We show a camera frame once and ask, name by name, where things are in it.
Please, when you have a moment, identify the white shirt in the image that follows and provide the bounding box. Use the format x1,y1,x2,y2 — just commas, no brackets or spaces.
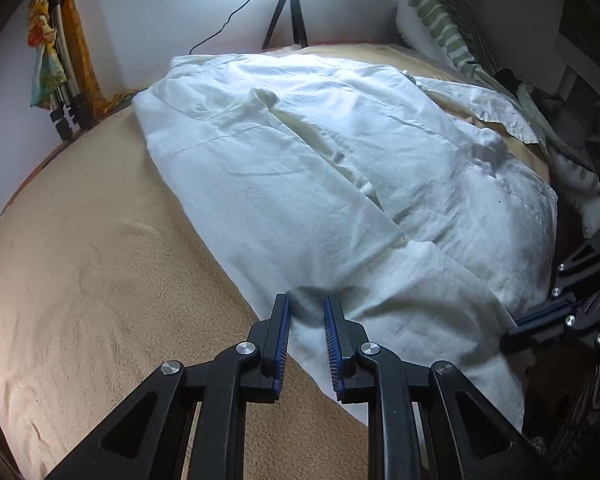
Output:
133,54,557,426

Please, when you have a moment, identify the dark clothes pile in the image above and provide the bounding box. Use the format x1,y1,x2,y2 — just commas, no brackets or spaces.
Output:
495,68,600,176

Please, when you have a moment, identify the beige bed blanket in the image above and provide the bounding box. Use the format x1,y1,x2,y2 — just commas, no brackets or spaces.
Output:
0,47,550,479

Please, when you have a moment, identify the green striped pillow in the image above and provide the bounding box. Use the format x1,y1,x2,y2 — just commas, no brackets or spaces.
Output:
396,0,600,237

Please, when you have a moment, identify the folded silver tripod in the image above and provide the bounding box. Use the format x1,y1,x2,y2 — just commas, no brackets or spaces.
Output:
48,0,94,143

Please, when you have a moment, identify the colourful orange cloth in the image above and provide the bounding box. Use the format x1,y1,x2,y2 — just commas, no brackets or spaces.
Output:
27,0,137,120

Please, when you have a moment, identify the black ring light cable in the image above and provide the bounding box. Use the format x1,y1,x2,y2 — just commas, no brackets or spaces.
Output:
187,0,274,57

